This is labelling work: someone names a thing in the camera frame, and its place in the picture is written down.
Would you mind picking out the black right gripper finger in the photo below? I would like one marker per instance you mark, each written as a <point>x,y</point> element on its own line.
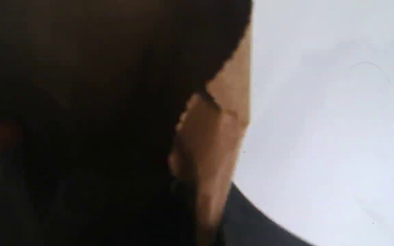
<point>244,225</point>

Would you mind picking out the brown paper bag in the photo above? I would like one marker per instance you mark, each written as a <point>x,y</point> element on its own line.
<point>116,125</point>

